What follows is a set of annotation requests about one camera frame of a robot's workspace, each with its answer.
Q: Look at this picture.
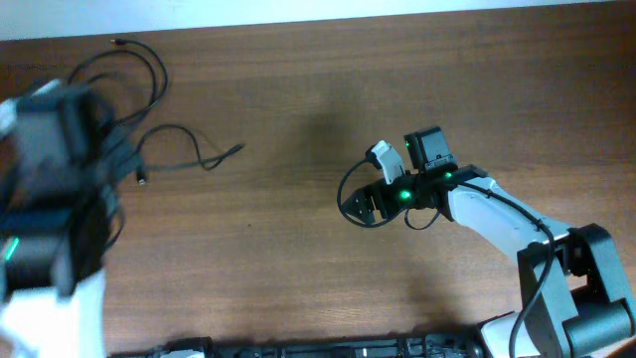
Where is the black usb cable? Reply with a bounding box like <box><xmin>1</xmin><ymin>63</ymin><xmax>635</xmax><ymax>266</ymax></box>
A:
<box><xmin>67</xmin><ymin>38</ymin><xmax>169</xmax><ymax>128</ymax></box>
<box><xmin>133</xmin><ymin>123</ymin><xmax>245</xmax><ymax>186</ymax></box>

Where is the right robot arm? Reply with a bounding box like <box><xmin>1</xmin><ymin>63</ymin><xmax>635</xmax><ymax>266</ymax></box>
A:
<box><xmin>336</xmin><ymin>126</ymin><xmax>635</xmax><ymax>357</ymax></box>

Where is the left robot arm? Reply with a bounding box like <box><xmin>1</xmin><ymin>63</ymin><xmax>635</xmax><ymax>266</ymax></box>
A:
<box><xmin>1</xmin><ymin>80</ymin><xmax>117</xmax><ymax>357</ymax></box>

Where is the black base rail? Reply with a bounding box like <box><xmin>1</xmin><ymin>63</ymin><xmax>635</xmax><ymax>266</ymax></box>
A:
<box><xmin>108</xmin><ymin>328</ymin><xmax>491</xmax><ymax>358</ymax></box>

